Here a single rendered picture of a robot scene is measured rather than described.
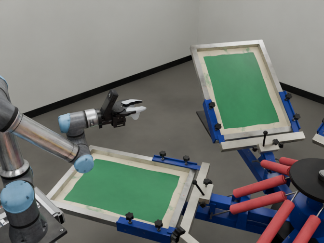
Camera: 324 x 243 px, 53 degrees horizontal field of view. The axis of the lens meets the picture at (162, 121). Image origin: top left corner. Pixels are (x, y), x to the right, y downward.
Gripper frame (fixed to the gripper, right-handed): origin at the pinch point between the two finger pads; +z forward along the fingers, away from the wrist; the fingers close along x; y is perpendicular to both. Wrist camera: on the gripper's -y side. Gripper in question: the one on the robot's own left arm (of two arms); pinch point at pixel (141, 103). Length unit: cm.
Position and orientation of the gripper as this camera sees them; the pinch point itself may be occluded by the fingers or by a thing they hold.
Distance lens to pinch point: 141.2
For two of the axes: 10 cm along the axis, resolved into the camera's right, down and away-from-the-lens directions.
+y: -0.5, 7.7, 6.3
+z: 9.2, -2.1, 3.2
